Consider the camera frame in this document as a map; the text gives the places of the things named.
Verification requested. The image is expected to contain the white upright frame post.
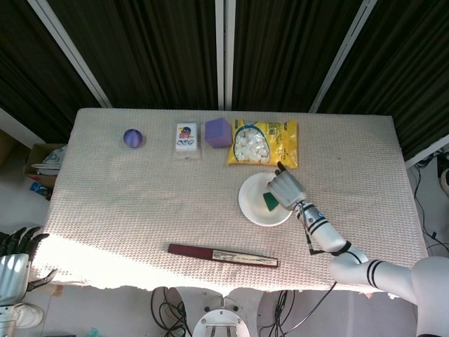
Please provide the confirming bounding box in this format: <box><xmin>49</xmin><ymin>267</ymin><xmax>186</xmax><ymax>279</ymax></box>
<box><xmin>214</xmin><ymin>0</ymin><xmax>236</xmax><ymax>110</ymax></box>

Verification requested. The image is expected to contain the green sponge piece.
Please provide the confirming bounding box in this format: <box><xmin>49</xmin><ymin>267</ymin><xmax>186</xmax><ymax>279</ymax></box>
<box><xmin>262</xmin><ymin>191</ymin><xmax>281</xmax><ymax>213</ymax></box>

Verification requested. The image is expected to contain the brown cardboard box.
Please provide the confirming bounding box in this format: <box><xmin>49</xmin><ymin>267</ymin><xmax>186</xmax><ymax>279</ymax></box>
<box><xmin>22</xmin><ymin>143</ymin><xmax>67</xmax><ymax>187</ymax></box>

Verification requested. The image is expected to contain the white slanted frame post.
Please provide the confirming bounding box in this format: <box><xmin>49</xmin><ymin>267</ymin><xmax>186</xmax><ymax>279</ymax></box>
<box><xmin>27</xmin><ymin>0</ymin><xmax>113</xmax><ymax>108</ymax></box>
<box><xmin>308</xmin><ymin>0</ymin><xmax>382</xmax><ymax>113</ymax></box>

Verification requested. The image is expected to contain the black floor cable bundle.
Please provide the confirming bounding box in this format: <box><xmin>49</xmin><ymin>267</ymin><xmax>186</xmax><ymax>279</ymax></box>
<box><xmin>413</xmin><ymin>150</ymin><xmax>449</xmax><ymax>260</ymax></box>
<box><xmin>258</xmin><ymin>290</ymin><xmax>299</xmax><ymax>337</ymax></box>
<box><xmin>150</xmin><ymin>286</ymin><xmax>192</xmax><ymax>337</ymax></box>

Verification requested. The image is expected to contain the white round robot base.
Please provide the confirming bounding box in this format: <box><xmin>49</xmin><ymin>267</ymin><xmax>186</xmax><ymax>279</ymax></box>
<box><xmin>192</xmin><ymin>307</ymin><xmax>250</xmax><ymax>337</ymax></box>

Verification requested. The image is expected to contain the white paper plate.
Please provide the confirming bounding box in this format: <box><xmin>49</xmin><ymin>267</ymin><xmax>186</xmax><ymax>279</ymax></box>
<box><xmin>238</xmin><ymin>171</ymin><xmax>294</xmax><ymax>227</ymax></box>

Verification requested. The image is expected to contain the blue purple ball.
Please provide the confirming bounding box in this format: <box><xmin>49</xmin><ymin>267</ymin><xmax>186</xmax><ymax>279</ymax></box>
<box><xmin>123</xmin><ymin>128</ymin><xmax>144</xmax><ymax>148</ymax></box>

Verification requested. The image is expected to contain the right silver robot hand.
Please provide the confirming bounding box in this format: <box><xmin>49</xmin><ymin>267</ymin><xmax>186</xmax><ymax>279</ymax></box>
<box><xmin>265</xmin><ymin>161</ymin><xmax>307</xmax><ymax>211</ymax></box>

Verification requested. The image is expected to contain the black cable from arm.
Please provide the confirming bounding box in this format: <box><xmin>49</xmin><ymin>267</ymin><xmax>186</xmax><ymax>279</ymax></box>
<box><xmin>279</xmin><ymin>280</ymin><xmax>338</xmax><ymax>336</ymax></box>

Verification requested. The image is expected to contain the yellow bag of white candy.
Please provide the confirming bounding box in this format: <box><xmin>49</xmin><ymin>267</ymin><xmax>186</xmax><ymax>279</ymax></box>
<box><xmin>226</xmin><ymin>118</ymin><xmax>300</xmax><ymax>170</ymax></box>

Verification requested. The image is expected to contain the dark red folded fan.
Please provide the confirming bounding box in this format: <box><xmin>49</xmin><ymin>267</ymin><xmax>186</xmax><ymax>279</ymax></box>
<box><xmin>167</xmin><ymin>243</ymin><xmax>280</xmax><ymax>269</ymax></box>

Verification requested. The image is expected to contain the blue packet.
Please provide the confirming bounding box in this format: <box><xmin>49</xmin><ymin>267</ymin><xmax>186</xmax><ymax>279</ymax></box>
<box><xmin>29</xmin><ymin>181</ymin><xmax>53</xmax><ymax>201</ymax></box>

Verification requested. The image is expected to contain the white waffle tablecloth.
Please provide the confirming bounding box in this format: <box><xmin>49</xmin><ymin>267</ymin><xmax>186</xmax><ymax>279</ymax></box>
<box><xmin>30</xmin><ymin>107</ymin><xmax>433</xmax><ymax>293</ymax></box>

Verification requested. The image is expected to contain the white shoe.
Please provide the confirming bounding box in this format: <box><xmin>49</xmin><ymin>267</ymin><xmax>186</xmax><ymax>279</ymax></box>
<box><xmin>15</xmin><ymin>302</ymin><xmax>45</xmax><ymax>328</ymax></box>

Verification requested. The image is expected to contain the dark pleated curtain panel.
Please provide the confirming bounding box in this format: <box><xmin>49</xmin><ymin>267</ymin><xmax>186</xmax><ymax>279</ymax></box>
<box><xmin>319</xmin><ymin>0</ymin><xmax>449</xmax><ymax>161</ymax></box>
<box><xmin>232</xmin><ymin>0</ymin><xmax>369</xmax><ymax>112</ymax></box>
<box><xmin>0</xmin><ymin>0</ymin><xmax>102</xmax><ymax>145</ymax></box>
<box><xmin>47</xmin><ymin>0</ymin><xmax>220</xmax><ymax>110</ymax></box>

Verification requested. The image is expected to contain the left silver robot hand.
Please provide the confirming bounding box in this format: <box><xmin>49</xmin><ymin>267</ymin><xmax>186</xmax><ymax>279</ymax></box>
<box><xmin>0</xmin><ymin>225</ymin><xmax>59</xmax><ymax>306</ymax></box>

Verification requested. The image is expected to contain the purple foam cube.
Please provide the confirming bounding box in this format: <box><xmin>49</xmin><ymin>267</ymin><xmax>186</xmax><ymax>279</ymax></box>
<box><xmin>203</xmin><ymin>117</ymin><xmax>233</xmax><ymax>150</ymax></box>

